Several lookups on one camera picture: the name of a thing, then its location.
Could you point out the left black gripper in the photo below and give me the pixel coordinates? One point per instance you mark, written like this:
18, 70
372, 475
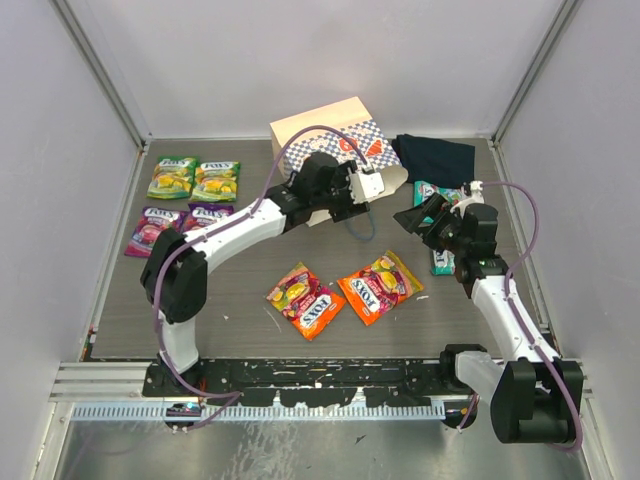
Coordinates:
348, 208

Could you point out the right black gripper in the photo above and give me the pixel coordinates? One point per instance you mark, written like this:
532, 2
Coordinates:
433, 207

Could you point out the green snack packet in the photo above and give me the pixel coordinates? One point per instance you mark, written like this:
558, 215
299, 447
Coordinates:
423, 190

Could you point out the blue checkered paper bag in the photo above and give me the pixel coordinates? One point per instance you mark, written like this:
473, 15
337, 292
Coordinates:
360, 140

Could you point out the orange fruit candy bag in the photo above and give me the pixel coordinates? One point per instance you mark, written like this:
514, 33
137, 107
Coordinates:
379, 287
305, 301

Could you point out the yellow green candy bag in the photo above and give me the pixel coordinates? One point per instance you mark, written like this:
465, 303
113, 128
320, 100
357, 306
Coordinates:
173, 177
216, 182

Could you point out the purple berries snack bag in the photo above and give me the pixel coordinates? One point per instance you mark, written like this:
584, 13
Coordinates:
201, 215
152, 222

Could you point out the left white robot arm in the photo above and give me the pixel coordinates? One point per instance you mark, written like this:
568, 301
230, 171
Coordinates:
176, 274

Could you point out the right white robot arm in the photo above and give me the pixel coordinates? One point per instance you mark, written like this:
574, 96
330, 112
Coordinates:
534, 395

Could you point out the dark blue folded cloth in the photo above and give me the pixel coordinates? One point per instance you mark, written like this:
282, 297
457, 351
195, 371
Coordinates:
440, 162

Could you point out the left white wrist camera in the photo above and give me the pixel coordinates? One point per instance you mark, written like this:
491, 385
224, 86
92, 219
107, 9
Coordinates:
365, 187

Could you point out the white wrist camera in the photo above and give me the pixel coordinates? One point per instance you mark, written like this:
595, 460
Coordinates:
472, 192
365, 187

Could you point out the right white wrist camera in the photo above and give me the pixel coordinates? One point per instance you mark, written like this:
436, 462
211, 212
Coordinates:
472, 192

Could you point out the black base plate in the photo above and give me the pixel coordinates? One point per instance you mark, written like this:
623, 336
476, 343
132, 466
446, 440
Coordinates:
393, 382

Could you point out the slotted cable duct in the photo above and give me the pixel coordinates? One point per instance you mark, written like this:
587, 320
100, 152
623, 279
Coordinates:
165, 411

